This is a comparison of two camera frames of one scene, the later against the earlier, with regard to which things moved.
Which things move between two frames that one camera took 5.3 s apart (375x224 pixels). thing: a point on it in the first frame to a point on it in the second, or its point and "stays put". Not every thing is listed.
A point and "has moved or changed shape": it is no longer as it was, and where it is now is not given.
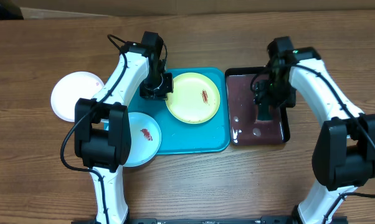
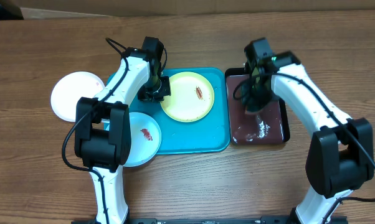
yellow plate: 195,98 has moved or changed shape
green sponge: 263,112 to 249,112
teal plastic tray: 177,136 stays put
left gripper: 146,94 stays put
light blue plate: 146,139 stays put
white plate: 71,86 stays put
